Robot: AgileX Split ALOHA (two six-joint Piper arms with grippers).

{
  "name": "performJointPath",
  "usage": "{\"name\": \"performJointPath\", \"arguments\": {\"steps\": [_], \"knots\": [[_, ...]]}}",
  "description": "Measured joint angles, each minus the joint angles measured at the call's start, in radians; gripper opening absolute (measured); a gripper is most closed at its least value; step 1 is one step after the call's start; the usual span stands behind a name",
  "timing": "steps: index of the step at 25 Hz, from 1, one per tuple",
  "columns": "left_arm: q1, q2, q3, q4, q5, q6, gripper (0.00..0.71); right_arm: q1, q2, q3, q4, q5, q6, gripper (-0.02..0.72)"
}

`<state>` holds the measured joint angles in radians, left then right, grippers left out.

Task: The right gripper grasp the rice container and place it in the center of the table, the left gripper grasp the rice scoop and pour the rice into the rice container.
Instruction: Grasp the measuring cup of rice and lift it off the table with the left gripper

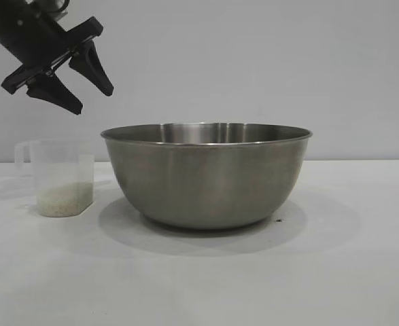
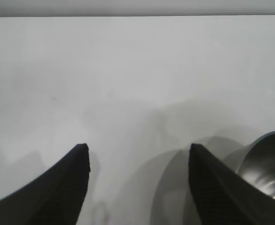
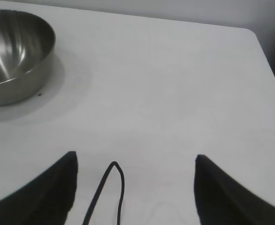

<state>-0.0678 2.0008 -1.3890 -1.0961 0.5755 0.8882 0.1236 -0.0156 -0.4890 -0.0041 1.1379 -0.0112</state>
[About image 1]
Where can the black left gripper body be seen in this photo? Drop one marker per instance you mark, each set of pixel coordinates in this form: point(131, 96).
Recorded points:
point(32, 39)

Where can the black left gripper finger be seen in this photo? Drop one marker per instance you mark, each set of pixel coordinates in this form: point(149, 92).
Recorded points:
point(94, 68)
point(56, 95)

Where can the clear plastic measuring cup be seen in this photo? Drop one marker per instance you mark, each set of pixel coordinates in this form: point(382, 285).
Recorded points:
point(63, 163)

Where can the white uncooked rice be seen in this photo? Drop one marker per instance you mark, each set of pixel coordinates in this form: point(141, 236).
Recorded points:
point(65, 200)

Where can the stainless steel mixing bowl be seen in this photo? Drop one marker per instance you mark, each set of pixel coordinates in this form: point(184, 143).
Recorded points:
point(206, 183)

